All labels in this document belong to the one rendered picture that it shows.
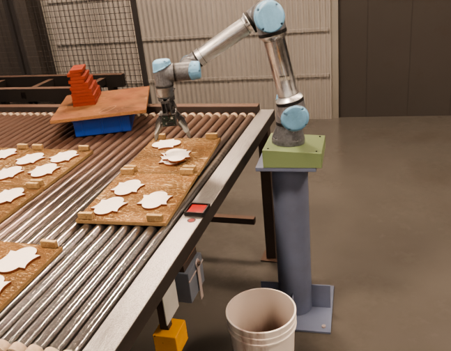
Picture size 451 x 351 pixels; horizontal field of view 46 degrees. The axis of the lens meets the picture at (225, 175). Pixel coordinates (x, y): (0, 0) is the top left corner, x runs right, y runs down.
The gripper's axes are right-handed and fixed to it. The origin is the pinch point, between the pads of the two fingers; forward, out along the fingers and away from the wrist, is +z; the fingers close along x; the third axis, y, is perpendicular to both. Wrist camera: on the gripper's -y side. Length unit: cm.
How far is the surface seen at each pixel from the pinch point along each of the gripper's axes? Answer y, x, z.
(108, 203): 37.9, -22.3, 9.5
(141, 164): -0.7, -15.9, 10.4
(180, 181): 21.4, 3.9, 10.5
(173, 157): 1.2, -0.6, 7.7
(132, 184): 23.0, -15.8, 9.5
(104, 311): 99, -11, 12
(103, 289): 89, -13, 12
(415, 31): -298, 198, 21
